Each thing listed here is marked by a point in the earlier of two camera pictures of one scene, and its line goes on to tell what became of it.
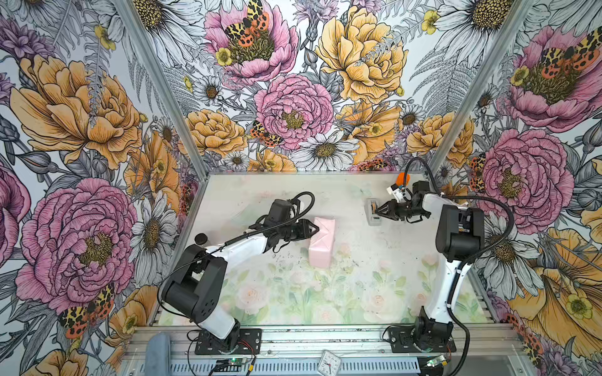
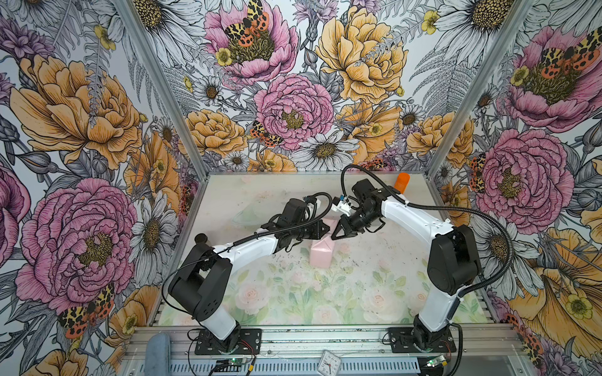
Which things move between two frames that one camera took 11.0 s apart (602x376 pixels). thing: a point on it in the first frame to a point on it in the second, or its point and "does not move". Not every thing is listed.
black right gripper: (392, 211) to (349, 229)
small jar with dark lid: (201, 238) does not move
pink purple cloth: (321, 243) does not move
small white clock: (329, 364) does not move
